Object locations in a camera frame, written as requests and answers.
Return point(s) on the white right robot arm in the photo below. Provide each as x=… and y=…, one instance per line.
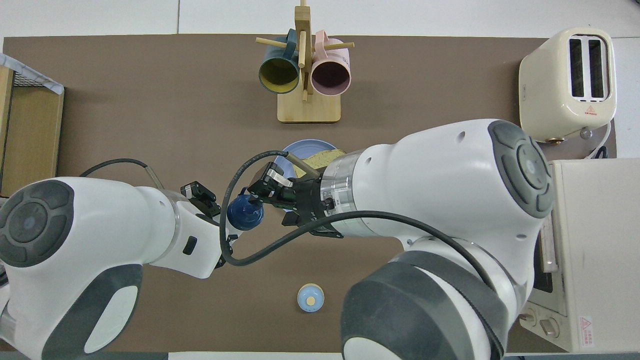
x=440, y=210

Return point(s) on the white toaster oven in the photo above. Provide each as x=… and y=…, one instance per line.
x=595, y=250

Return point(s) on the cream two-slot toaster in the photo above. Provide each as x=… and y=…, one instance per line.
x=550, y=85

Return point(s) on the blue service bell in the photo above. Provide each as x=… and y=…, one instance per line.
x=310, y=298

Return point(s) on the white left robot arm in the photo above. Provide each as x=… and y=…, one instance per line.
x=100, y=240

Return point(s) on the wooden shelf unit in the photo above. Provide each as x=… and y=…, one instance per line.
x=30, y=140

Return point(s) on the teal mug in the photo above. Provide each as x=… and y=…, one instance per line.
x=278, y=75

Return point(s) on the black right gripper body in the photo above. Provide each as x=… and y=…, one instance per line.
x=315, y=205

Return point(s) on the blue round plate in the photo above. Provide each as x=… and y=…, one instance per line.
x=305, y=146

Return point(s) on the pink mug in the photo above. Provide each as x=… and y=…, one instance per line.
x=330, y=77

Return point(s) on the toasted bread slice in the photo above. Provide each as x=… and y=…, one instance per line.
x=320, y=159

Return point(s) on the wooden mug tree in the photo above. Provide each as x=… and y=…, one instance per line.
x=309, y=107

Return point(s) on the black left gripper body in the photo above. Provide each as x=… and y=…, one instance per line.
x=210, y=207

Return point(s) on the translucent seasoning bottle blue cap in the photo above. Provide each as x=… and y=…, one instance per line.
x=245, y=212

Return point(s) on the brown table mat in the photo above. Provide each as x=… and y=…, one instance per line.
x=425, y=75

